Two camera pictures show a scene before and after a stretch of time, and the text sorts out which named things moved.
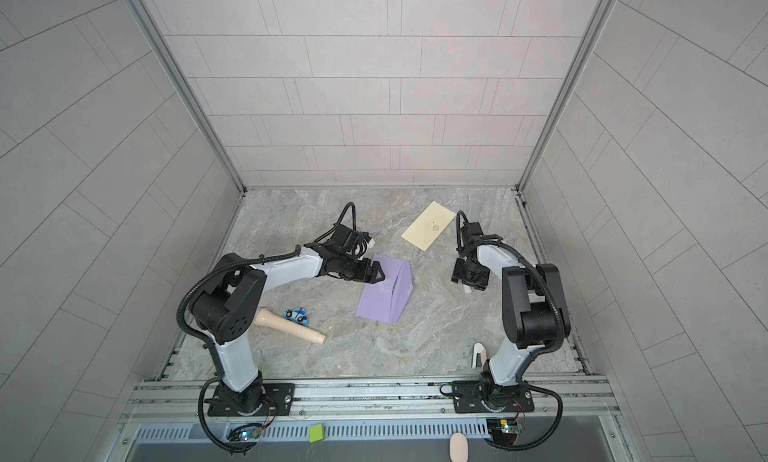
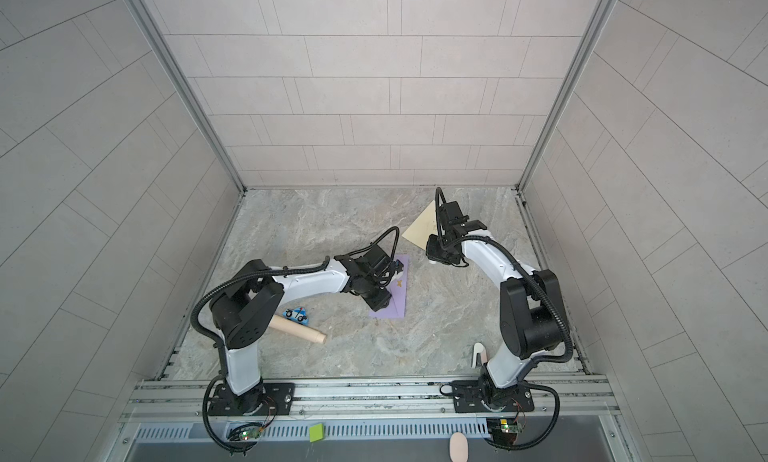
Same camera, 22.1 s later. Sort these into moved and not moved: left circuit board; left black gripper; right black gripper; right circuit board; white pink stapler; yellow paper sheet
Moved: left black gripper; right black gripper
Not moved: white pink stapler; right circuit board; yellow paper sheet; left circuit board
